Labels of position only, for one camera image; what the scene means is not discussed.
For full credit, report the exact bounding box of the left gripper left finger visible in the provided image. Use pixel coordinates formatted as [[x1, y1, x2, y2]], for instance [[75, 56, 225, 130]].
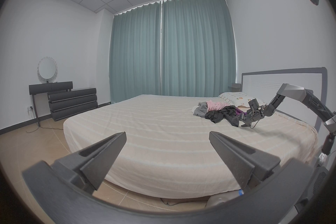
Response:
[[54, 132, 127, 195]]

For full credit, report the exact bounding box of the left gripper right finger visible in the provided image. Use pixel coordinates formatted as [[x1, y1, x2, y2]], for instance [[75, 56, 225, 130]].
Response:
[[209, 131, 281, 190]]

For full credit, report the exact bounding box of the black T-shirt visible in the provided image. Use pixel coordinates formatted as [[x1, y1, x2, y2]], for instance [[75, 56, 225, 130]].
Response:
[[205, 106, 250, 127]]

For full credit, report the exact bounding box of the bed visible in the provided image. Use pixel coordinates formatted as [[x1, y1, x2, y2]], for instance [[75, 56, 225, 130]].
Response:
[[63, 67, 328, 199]]

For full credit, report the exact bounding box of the white printed pillow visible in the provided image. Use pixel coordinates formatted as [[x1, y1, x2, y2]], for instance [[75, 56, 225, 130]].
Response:
[[218, 92, 267, 108]]

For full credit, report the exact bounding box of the pink garment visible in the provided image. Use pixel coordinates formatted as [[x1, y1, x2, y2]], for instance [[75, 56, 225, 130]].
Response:
[[206, 100, 230, 111]]

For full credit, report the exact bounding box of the grey garment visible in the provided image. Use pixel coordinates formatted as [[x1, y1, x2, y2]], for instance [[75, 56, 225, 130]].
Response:
[[193, 102, 210, 117]]

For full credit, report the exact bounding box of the black chest of drawers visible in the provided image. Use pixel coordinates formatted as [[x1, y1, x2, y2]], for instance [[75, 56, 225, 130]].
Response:
[[47, 88, 98, 121]]

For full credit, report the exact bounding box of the black dressing table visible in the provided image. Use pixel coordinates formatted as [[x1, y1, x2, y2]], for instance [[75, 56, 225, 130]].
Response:
[[29, 81, 73, 127]]

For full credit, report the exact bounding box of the blue-green curtain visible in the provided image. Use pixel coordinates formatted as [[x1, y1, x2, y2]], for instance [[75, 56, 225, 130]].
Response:
[[109, 0, 162, 104], [160, 0, 238, 99]]

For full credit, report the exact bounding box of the round white-framed mirror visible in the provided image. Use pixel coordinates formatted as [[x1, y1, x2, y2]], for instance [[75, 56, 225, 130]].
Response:
[[37, 57, 58, 84]]

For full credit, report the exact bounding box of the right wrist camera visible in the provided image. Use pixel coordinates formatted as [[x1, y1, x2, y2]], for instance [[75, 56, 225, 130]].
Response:
[[248, 98, 261, 113]]

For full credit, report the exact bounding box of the black cable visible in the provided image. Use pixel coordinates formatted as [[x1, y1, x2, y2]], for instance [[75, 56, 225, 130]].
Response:
[[26, 109, 65, 134]]

